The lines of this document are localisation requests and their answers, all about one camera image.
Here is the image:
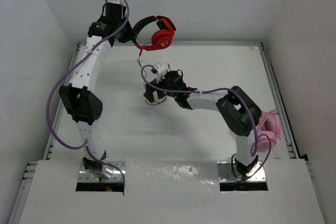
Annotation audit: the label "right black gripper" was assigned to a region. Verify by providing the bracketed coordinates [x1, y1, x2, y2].
[144, 76, 177, 102]

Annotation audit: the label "red headphone cable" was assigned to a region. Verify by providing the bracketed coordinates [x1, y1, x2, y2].
[135, 48, 171, 106]

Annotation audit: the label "red black headphones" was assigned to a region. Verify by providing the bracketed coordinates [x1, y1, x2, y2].
[132, 15, 176, 51]

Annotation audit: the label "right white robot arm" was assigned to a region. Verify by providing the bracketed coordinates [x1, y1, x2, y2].
[141, 65, 261, 177]

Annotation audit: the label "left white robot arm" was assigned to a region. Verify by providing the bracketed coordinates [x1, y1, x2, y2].
[59, 0, 133, 182]

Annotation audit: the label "pink headphones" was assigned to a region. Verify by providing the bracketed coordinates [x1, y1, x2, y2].
[257, 109, 282, 152]

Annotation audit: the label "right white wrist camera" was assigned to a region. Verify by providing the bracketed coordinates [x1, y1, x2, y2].
[151, 62, 169, 83]

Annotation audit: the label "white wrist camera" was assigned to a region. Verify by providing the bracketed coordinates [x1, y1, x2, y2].
[151, 62, 169, 83]
[112, 0, 125, 6]

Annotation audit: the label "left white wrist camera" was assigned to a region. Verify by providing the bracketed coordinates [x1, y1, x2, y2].
[112, 0, 125, 6]

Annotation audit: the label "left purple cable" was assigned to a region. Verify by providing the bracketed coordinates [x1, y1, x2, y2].
[46, 0, 130, 188]

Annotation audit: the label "purple cable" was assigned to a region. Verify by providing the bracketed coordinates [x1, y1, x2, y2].
[141, 63, 274, 183]
[46, 0, 130, 188]

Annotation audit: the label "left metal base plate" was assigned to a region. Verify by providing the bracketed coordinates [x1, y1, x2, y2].
[77, 161, 125, 184]

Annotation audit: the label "metal base plate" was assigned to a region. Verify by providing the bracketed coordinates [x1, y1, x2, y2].
[77, 161, 125, 184]
[217, 161, 267, 183]

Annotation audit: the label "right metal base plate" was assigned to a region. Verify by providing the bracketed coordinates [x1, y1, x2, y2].
[217, 161, 267, 183]

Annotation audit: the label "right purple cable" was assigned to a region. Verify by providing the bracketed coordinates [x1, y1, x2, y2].
[141, 63, 274, 183]

